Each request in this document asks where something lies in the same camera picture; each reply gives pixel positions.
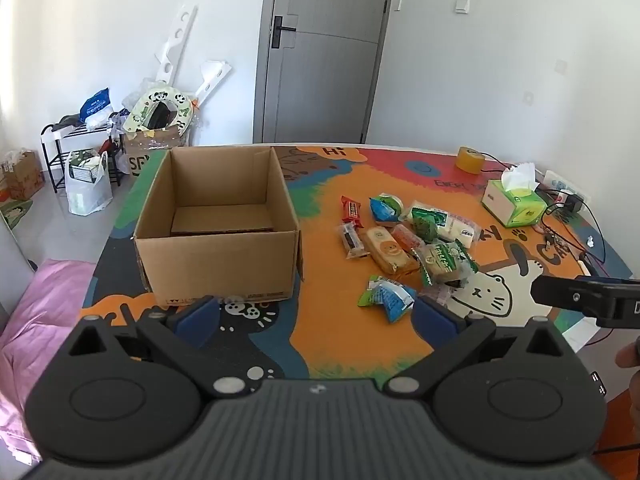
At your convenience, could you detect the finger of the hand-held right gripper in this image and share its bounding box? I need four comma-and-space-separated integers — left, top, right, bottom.
531, 274, 640, 329

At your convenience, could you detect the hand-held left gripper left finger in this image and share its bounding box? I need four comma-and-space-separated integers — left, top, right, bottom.
67, 296, 247, 398

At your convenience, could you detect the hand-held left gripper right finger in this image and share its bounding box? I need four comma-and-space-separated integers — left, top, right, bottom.
382, 296, 572, 397

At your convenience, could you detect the yellow cake packet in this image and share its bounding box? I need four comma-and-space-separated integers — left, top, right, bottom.
361, 226, 420, 275

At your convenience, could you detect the dark green seaweed snack packet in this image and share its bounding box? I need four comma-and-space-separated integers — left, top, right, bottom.
411, 207, 440, 241

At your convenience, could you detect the person's right hand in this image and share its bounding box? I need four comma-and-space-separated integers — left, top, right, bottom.
615, 337, 640, 411

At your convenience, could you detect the blue white crumpled snack packet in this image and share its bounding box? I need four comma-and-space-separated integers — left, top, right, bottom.
357, 275, 417, 322

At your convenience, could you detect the green labelled cake packet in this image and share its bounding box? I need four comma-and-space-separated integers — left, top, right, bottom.
417, 241, 480, 288

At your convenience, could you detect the orange snack packet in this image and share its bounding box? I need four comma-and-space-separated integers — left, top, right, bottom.
391, 225, 426, 253

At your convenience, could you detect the colourful cartoon printed mat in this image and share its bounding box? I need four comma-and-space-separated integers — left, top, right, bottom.
80, 145, 633, 381

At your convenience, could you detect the white green bread packet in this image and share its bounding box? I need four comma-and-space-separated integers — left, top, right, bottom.
410, 200, 476, 248

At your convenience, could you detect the dark clear-wrapped snack bar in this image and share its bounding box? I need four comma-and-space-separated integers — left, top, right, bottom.
337, 222, 368, 260

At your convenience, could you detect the green tissue box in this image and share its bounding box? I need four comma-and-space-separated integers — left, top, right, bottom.
481, 162, 547, 227

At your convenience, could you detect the white power strip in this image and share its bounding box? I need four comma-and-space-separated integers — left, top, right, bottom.
542, 170, 591, 206

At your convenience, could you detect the green white snack packet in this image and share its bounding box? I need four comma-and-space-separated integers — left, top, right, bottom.
378, 192, 405, 217

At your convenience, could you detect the pink blanket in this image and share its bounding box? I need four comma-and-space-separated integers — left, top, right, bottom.
0, 259, 98, 466

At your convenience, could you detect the white plastic bag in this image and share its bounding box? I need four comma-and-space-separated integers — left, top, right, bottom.
65, 150, 114, 216

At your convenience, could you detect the yellow tape roll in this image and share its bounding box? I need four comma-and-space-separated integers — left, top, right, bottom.
456, 146, 485, 175

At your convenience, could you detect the printed brown cardboard box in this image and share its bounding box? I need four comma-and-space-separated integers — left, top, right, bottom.
122, 127, 188, 176

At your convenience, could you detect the green cartoon printed bag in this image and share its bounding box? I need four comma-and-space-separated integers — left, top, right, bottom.
0, 200, 34, 231

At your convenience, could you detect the panda print toilet seat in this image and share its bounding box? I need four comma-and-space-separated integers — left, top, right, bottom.
122, 86, 196, 134

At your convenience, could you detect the black shoe rack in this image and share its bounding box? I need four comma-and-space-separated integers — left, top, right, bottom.
41, 121, 127, 194

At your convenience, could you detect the blue plastic bag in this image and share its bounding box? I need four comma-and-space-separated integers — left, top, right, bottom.
80, 88, 111, 122

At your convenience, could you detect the short white foam board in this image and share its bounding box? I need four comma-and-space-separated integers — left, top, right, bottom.
192, 60, 233, 106

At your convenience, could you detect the tall white foam board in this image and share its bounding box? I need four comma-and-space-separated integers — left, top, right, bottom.
154, 4, 198, 92

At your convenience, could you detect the grey door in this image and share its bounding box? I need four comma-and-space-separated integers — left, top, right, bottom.
253, 0, 397, 145

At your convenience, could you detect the red cable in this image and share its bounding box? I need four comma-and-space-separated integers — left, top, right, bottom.
545, 225, 612, 277

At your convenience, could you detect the black cable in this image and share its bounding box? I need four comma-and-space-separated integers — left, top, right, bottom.
482, 152, 608, 263

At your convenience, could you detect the black door handle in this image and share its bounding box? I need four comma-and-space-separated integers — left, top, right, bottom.
271, 16, 297, 50

